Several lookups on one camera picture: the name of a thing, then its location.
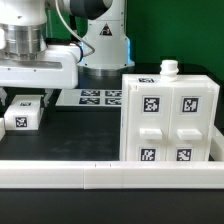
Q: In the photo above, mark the white cabinet door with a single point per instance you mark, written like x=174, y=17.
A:
x=147, y=123
x=191, y=120

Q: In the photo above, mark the white right fence rail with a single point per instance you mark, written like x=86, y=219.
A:
x=217, y=145

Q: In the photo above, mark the white cabinet body box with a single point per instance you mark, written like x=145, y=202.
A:
x=169, y=76

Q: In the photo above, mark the white fence rail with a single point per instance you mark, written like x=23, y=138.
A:
x=111, y=175
x=217, y=145

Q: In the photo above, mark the white front fence rail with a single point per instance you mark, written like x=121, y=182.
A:
x=111, y=175

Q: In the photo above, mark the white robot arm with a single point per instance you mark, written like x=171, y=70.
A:
x=29, y=59

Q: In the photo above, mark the white left fence stub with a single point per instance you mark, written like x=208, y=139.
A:
x=2, y=128

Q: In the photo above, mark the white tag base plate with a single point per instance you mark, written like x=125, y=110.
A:
x=89, y=97

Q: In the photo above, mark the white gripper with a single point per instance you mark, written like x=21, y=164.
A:
x=55, y=68

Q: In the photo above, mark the white cabinet top block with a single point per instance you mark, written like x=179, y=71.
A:
x=24, y=113

